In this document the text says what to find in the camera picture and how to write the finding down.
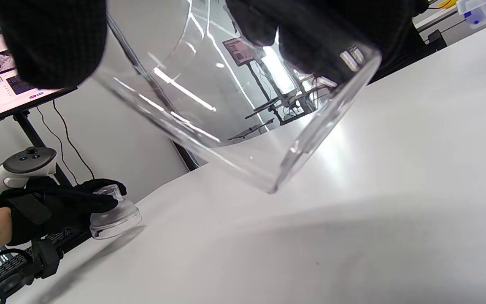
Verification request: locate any dark brown board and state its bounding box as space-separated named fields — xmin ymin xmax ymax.
xmin=227 ymin=118 xmax=275 ymax=141

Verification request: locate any clear plastic shaker lid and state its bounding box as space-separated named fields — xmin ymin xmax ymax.
xmin=89 ymin=185 xmax=143 ymax=240

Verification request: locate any black desk monitor stand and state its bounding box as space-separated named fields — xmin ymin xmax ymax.
xmin=12 ymin=109 xmax=75 ymax=186

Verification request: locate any monitor on tall stand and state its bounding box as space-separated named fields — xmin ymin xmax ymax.
xmin=223 ymin=37 xmax=265 ymax=67

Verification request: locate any black keyboard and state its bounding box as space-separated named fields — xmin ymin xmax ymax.
xmin=0 ymin=228 xmax=92 ymax=304

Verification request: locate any white black controller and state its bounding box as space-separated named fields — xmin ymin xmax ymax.
xmin=0 ymin=147 xmax=58 ymax=210

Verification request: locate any clear plastic shaker cup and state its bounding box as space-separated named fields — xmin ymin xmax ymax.
xmin=91 ymin=0 xmax=383 ymax=194

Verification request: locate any person's right hand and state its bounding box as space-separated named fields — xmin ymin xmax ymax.
xmin=0 ymin=0 xmax=429 ymax=89

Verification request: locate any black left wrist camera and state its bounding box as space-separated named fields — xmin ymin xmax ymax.
xmin=32 ymin=239 xmax=64 ymax=279

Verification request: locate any black office chair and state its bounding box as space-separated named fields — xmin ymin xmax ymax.
xmin=365 ymin=8 xmax=448 ymax=85

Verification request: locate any tall monitor stand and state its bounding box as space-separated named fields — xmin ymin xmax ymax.
xmin=245 ymin=61 xmax=311 ymax=125

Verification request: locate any person's left hand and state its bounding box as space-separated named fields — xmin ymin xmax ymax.
xmin=0 ymin=177 xmax=127 ymax=246

